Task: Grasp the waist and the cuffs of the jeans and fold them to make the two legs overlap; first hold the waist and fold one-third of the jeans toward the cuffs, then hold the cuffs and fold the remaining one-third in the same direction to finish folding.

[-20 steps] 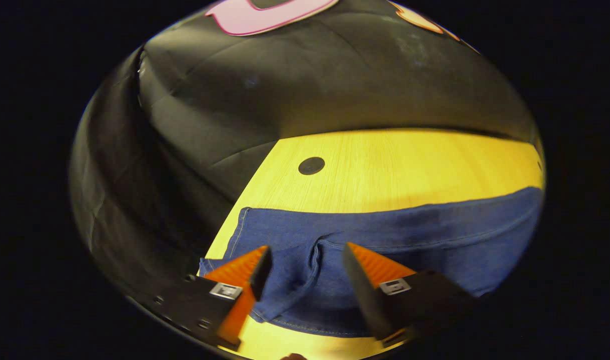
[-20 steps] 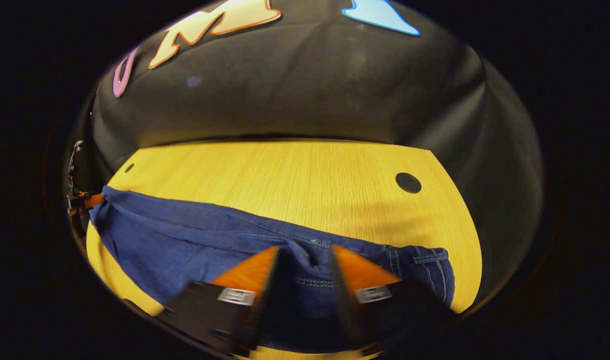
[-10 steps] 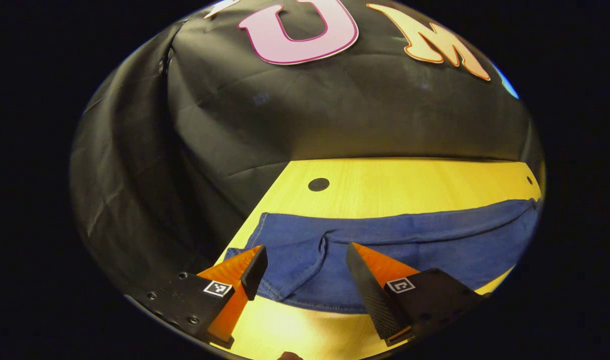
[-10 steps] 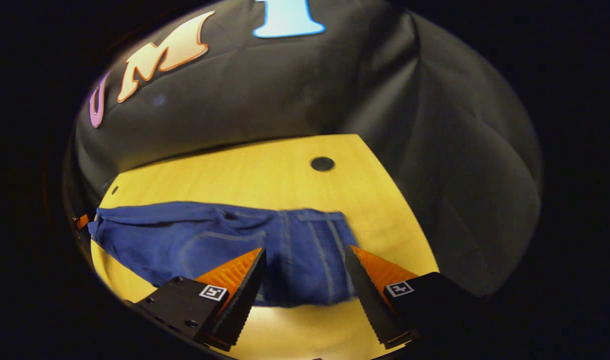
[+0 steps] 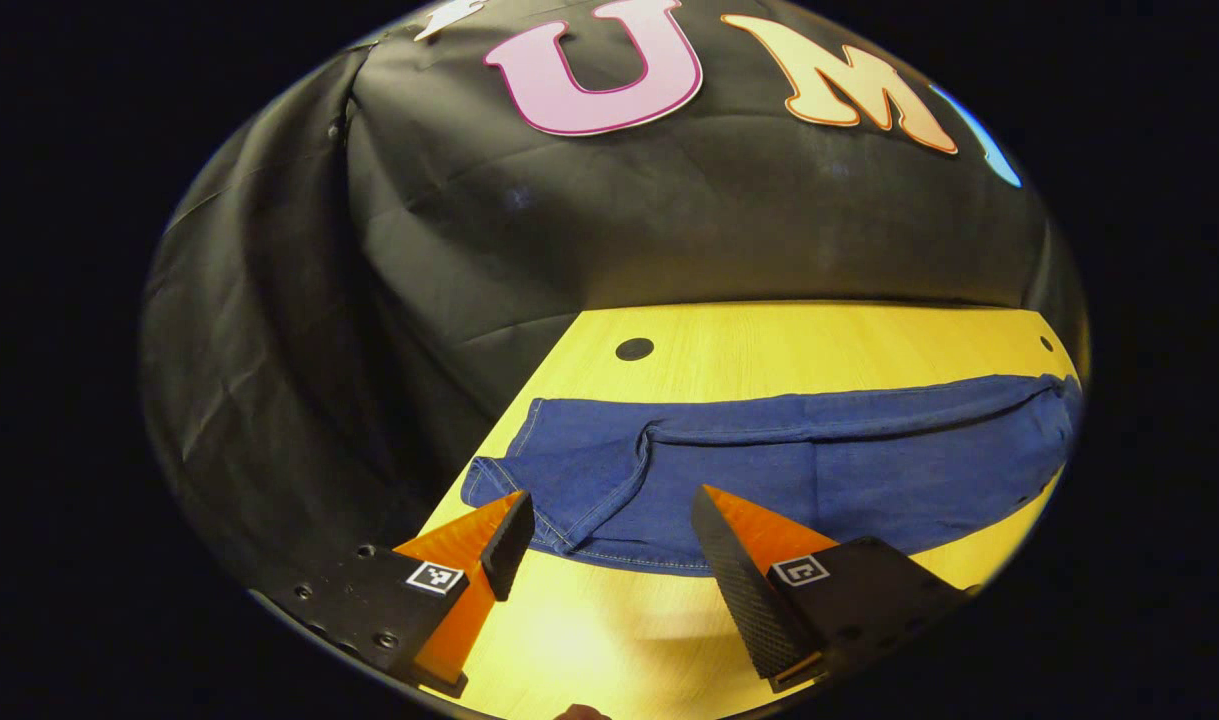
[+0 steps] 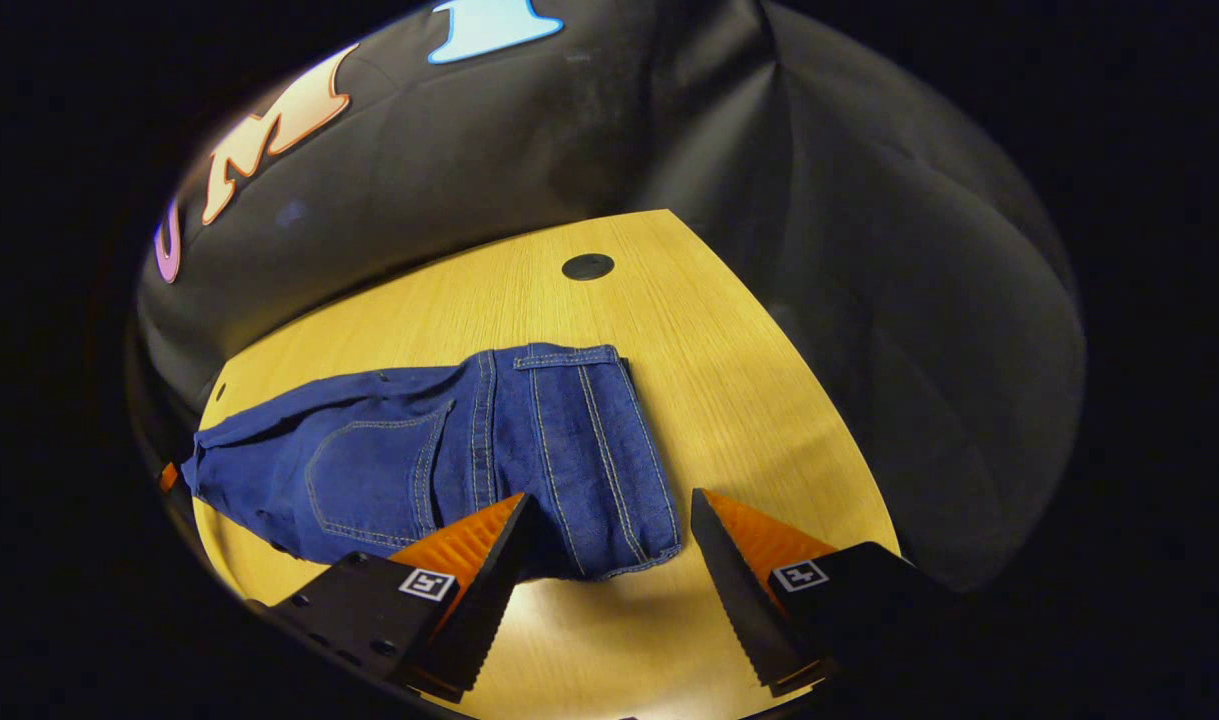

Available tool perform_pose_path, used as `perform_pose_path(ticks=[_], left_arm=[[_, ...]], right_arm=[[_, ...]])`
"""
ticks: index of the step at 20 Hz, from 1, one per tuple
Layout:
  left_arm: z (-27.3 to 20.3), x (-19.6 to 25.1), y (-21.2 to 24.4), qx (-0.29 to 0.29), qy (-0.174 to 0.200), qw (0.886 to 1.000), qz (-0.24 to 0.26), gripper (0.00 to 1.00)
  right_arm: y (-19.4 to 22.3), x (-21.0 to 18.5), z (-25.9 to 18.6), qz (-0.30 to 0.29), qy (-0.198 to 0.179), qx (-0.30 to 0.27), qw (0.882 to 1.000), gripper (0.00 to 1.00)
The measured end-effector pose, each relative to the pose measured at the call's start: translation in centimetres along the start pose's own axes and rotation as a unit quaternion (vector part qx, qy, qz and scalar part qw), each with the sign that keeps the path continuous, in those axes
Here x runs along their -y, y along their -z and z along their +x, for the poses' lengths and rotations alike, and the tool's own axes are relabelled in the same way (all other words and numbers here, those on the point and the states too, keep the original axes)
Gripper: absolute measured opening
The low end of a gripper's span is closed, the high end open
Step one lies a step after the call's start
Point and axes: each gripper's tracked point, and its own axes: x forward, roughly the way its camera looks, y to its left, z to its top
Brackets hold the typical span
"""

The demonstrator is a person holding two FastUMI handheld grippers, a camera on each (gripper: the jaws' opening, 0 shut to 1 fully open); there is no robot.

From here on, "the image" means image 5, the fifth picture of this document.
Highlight black backdrop cloth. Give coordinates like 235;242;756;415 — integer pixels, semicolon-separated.
141;0;1088;591

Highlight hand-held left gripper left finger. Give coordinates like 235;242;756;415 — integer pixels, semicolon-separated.
252;490;536;699

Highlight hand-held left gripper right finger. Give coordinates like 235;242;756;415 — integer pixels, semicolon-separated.
691;485;982;694

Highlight blue denim jeans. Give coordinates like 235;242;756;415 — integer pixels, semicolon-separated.
461;373;1083;578

